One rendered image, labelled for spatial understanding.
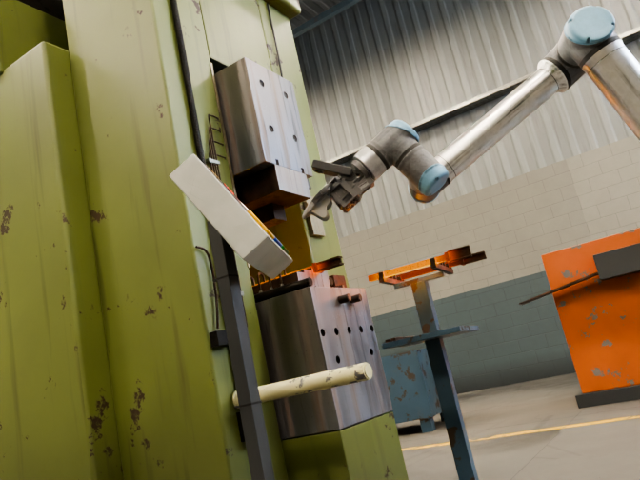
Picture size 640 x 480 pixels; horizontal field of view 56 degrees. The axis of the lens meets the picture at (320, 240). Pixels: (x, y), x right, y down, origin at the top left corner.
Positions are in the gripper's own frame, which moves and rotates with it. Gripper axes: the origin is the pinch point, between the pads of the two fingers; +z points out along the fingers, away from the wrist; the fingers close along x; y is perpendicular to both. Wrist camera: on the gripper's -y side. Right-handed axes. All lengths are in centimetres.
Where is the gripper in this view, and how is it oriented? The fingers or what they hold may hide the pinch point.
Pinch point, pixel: (304, 213)
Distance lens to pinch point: 165.0
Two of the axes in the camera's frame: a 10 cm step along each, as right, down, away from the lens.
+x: 1.3, 2.0, 9.7
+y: 6.7, 7.1, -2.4
